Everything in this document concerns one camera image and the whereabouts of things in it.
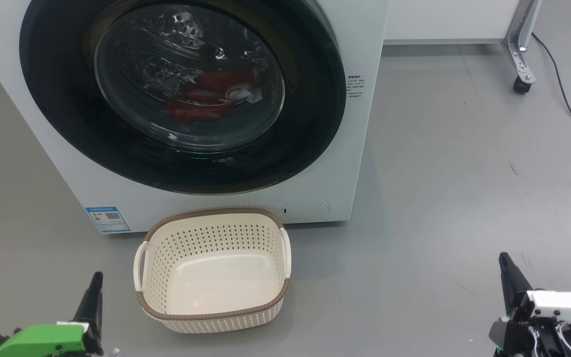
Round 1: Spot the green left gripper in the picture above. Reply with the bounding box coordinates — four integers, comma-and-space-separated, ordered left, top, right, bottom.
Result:
0, 272, 104, 357

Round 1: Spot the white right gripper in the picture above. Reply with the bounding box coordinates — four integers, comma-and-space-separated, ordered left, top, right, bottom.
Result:
489, 252, 571, 357

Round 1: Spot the black round glass washer door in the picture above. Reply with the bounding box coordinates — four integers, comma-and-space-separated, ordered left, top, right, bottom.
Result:
19, 0, 347, 195

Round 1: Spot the red garment with white stripes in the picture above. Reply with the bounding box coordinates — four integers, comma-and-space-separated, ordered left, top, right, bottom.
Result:
196, 69, 266, 105

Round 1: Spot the cream perforated laundry basket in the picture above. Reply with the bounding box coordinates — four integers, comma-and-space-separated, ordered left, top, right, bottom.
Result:
133, 207, 292, 334

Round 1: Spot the white front-load washing machine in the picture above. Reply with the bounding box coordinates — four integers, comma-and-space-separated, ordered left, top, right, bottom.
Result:
0, 0, 390, 235

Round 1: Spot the blue energy label sticker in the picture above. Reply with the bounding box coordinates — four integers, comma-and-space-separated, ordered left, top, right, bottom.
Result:
85, 206, 131, 234

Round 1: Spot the round drain filter cover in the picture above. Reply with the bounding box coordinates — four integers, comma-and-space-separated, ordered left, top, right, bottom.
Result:
281, 197, 331, 222

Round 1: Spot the printed warning text label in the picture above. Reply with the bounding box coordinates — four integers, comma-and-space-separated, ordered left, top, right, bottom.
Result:
347, 74, 365, 98

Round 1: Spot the white partition panel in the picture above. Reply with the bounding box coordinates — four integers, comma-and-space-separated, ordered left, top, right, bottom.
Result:
384, 0, 524, 45

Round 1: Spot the black floor cable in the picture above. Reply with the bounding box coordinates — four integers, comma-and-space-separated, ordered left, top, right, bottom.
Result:
532, 32, 571, 148

